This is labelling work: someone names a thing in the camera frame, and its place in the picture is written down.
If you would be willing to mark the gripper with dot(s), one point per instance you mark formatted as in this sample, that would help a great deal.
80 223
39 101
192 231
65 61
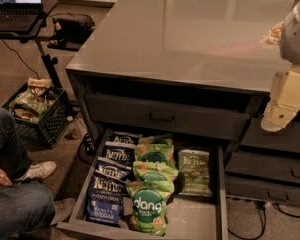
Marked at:
296 37

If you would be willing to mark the green Kettle jalapeno chip bag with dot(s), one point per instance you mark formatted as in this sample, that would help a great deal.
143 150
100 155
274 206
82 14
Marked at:
194 166

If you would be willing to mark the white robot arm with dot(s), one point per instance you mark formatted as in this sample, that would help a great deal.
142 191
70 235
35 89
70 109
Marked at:
289 42

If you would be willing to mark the grey right upper drawer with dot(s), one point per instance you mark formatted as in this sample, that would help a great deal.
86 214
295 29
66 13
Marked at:
287 139

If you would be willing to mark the grey right middle drawer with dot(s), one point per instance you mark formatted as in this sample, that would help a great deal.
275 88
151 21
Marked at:
263 166

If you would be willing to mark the grey right bottom drawer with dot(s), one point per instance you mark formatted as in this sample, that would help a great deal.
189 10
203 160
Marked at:
260 190

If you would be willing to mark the grey cabinet with counter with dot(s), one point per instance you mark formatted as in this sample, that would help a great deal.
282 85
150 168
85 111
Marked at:
220 54

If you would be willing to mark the grey top drawer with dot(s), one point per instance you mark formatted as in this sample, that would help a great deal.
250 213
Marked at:
165 116

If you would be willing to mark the rear green Dang chip bag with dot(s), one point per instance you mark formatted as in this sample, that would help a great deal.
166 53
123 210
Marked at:
166 139

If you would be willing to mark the green dang chip bag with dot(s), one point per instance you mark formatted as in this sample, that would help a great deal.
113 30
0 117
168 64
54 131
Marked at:
166 139
149 204
161 153
154 171

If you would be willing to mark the open grey middle drawer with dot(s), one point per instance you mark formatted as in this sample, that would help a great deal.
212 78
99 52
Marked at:
190 217

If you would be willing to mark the rear blue Kettle chip bag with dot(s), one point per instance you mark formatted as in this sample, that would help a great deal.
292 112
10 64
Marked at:
126 137

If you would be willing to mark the blue kettle chip bag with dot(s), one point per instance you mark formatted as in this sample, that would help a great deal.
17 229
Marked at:
104 201
113 169
120 152
126 137

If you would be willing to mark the front green Dang chip bag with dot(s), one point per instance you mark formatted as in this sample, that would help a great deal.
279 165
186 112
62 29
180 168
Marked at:
149 204

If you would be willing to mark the front blue Kettle chip bag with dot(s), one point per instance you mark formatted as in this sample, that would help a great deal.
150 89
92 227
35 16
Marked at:
104 201

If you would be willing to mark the dark bag on floor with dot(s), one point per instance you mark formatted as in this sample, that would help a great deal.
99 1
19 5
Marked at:
71 30

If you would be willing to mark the black power plug left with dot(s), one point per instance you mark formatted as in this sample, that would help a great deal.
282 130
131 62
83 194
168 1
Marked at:
86 150

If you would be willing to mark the black plastic crate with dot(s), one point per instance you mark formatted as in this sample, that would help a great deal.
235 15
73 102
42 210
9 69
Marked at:
48 130

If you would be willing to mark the white sneaker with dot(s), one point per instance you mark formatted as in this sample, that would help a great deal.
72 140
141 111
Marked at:
39 171
63 209

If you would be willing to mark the black laptop stand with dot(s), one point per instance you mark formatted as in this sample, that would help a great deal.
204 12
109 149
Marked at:
34 35

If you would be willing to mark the snack bags in crate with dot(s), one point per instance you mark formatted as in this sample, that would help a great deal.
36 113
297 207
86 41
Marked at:
34 102

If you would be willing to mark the black laptop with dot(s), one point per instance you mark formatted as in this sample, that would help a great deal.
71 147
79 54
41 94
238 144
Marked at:
19 15

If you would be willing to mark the person's leg in jeans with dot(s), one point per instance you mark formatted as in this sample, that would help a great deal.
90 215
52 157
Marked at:
27 205

